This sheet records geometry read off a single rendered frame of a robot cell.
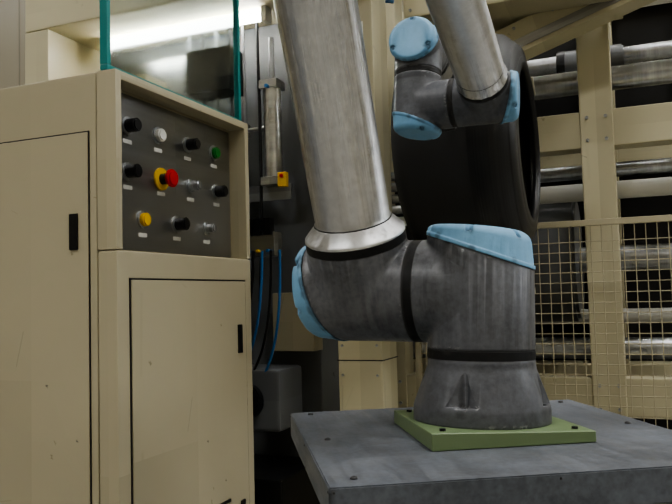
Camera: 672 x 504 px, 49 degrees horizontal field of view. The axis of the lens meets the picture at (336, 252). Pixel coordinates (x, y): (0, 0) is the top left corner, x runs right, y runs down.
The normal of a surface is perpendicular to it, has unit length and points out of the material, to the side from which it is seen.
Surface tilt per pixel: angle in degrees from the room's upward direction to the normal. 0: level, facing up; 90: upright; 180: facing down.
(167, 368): 90
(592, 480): 90
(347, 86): 108
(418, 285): 82
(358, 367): 90
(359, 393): 90
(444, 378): 68
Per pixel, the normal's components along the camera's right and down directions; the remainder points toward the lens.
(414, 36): -0.38, -0.24
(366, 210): 0.43, 0.24
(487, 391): -0.07, -0.41
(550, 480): 0.14, -0.07
